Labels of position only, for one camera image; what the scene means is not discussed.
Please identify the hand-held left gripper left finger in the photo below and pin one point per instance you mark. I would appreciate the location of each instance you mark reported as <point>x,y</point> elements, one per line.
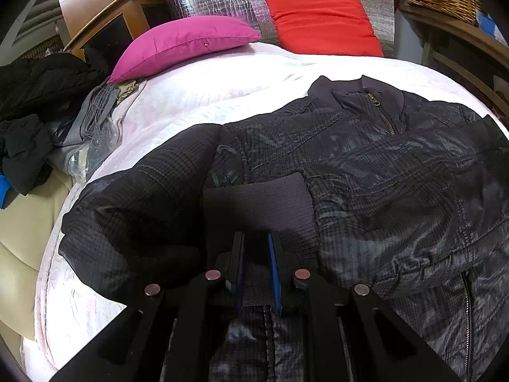
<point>238,262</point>

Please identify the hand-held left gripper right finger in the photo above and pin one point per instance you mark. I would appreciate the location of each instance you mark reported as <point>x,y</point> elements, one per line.
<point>273,262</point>

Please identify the dark checked padded jacket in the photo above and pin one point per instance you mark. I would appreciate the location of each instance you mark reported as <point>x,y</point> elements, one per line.
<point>358,167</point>

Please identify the pile of black clothes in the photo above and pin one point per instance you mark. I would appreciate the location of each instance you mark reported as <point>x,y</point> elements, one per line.
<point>39,83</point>

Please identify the pale pink bed cover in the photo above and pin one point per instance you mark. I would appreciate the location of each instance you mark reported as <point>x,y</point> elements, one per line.
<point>199,95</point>

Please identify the clear plastic bag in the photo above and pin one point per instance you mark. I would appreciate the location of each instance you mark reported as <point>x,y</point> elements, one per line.
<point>85,159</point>

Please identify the small floral patterned cloth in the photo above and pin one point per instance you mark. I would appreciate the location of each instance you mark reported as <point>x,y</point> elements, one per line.
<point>127,87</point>

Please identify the grey fringed scarf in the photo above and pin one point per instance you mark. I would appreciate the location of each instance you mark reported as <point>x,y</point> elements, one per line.
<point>97,103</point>

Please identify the beige mattress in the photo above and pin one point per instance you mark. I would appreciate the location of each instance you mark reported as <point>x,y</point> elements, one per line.
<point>24,246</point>

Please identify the magenta pillow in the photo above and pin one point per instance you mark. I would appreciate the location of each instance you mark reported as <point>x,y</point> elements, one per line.
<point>179,43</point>

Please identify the red cushion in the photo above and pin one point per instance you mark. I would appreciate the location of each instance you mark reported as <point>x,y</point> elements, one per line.
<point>322,20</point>

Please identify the wooden side table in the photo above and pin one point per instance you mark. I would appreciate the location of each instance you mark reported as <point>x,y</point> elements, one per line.
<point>457,32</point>

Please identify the white slatted panel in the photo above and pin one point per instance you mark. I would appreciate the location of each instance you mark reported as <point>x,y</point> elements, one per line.
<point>35,12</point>

